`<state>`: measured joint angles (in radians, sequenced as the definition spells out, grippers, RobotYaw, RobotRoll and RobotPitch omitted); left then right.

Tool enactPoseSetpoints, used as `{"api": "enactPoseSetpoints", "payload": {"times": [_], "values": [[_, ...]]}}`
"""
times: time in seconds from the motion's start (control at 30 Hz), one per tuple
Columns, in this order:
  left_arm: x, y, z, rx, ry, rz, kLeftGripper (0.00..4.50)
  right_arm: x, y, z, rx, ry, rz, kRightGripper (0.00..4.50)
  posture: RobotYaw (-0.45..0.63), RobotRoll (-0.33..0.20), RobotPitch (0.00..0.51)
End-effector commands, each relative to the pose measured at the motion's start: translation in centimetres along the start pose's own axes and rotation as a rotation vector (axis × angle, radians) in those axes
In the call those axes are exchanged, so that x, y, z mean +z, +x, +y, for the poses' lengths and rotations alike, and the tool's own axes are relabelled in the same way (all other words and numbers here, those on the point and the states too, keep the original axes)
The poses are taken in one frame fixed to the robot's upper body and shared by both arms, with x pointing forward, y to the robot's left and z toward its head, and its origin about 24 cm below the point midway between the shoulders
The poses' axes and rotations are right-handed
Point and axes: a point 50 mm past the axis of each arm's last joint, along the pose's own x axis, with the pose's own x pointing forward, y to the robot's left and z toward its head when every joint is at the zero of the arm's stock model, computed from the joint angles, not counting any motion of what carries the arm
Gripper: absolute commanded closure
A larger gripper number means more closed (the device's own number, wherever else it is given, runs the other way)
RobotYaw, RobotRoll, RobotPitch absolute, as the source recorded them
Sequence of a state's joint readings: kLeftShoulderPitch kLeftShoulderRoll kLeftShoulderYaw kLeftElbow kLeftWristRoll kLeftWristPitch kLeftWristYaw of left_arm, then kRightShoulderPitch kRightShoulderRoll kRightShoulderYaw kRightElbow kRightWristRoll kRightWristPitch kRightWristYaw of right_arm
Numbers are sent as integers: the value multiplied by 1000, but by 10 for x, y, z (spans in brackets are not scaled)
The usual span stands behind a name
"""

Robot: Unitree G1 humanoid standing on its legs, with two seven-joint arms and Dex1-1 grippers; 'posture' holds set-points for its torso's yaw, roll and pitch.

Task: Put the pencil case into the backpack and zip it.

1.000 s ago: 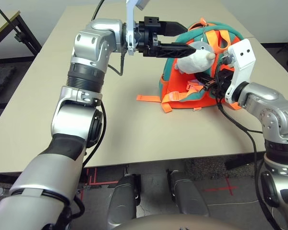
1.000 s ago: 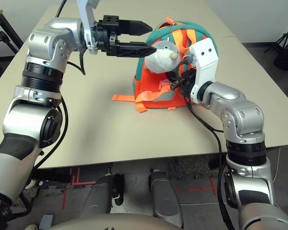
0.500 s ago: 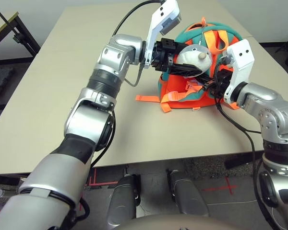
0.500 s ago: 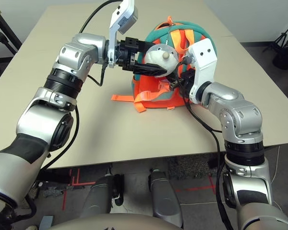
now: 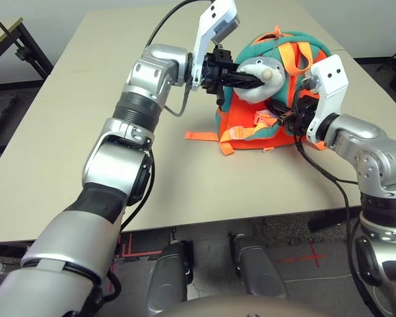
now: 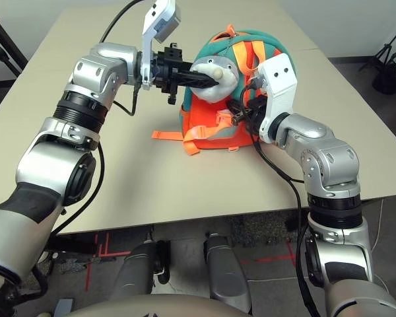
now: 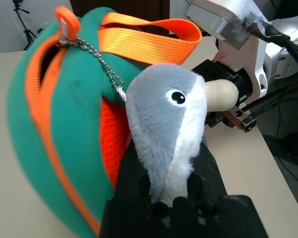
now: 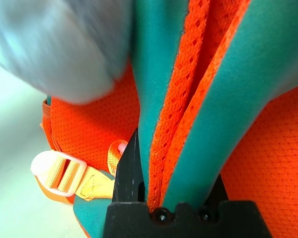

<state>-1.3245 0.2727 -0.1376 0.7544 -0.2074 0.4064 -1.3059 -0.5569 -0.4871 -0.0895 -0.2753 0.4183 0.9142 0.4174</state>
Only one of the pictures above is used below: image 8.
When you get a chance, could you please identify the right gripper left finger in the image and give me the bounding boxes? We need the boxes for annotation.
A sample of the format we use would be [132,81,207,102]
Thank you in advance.
[113,127,148,203]

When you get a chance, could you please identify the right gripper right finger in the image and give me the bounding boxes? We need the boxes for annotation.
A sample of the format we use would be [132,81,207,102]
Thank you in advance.
[203,174,229,207]

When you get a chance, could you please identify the orange and teal backpack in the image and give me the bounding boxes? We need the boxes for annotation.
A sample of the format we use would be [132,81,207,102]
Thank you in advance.
[41,0,298,238]

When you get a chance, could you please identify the grey plush toy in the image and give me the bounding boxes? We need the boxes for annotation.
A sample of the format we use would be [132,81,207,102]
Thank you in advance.
[0,0,133,105]

